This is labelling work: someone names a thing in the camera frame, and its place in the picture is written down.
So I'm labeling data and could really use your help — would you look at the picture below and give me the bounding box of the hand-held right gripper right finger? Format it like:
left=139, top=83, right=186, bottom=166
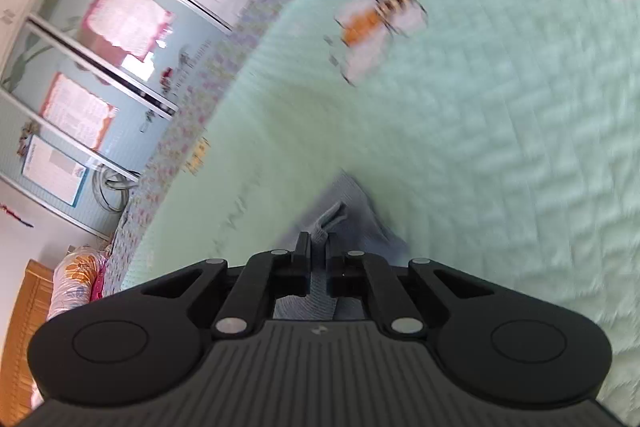
left=326, top=243, right=497, bottom=339

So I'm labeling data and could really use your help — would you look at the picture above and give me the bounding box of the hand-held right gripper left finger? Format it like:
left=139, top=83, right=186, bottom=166
left=141, top=231, right=312, bottom=341

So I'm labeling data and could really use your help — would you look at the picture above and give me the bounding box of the blue-grey fleece garment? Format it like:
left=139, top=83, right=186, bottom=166
left=272, top=172, right=411, bottom=323

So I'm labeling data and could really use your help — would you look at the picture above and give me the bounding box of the green bee-printed quilt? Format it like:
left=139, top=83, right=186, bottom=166
left=120, top=0, right=640, bottom=427

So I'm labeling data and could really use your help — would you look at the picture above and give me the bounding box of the grey patterned bed sheet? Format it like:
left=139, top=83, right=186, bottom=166
left=107, top=0, right=351, bottom=293

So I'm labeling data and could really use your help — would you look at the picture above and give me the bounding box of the red cloth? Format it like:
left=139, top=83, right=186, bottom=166
left=90, top=257, right=113, bottom=300

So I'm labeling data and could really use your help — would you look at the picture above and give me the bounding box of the floral bolster pillow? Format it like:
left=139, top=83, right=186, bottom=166
left=47, top=244, right=108, bottom=323

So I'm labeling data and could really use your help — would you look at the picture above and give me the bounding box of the blue-bordered poster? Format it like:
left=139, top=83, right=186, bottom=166
left=21, top=133, right=92, bottom=208

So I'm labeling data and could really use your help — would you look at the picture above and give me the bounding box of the orange-bordered poster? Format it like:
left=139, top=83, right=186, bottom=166
left=39, top=73, right=119, bottom=151

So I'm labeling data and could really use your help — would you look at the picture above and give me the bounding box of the wooden headboard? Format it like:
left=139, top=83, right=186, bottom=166
left=0, top=259, right=56, bottom=423

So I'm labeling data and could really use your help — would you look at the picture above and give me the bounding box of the pink-bordered poster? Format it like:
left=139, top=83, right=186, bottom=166
left=81, top=0, right=174, bottom=64

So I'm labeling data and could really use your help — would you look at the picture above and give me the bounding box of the pale blue sliding-door wardrobe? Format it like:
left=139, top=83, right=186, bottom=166
left=0, top=0, right=321, bottom=243

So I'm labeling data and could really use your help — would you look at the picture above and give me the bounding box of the grey coiled hose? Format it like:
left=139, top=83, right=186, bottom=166
left=92, top=164, right=133, bottom=212

